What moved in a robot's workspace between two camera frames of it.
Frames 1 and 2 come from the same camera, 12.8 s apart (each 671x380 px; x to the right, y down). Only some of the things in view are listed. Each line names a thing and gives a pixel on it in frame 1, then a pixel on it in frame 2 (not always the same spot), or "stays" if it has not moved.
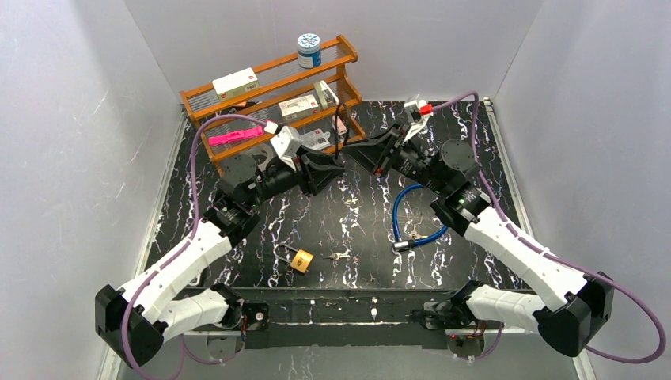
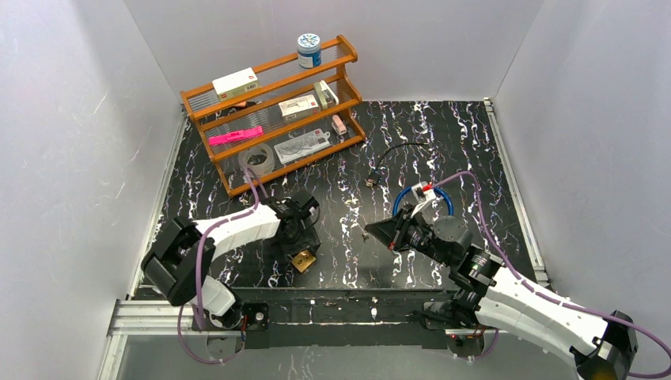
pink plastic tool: (252, 131) stays
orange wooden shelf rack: (310, 93) stays
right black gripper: (388, 157) -> (399, 234)
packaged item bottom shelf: (316, 140) stays
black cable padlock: (336, 127) -> (373, 176)
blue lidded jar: (309, 54) stays
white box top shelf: (236, 85) stays
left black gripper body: (305, 172) -> (296, 243)
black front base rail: (350, 317) stays
